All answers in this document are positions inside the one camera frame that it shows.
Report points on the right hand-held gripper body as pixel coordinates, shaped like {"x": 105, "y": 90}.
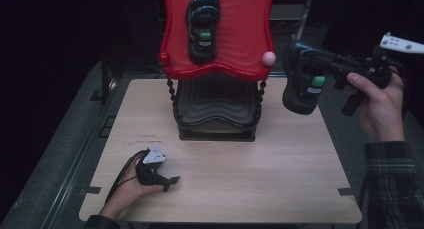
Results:
{"x": 376, "y": 67}

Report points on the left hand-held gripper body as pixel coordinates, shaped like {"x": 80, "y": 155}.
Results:
{"x": 150, "y": 169}

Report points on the red and black shoe rack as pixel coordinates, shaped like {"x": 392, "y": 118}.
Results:
{"x": 240, "y": 29}

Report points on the person's left hand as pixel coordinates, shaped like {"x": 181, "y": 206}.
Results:
{"x": 128, "y": 192}

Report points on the person's right hand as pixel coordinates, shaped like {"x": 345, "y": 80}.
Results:
{"x": 380, "y": 112}

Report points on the grey metal stand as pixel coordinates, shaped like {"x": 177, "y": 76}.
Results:
{"x": 293, "y": 14}

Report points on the black stand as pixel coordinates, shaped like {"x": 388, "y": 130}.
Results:
{"x": 105, "y": 79}

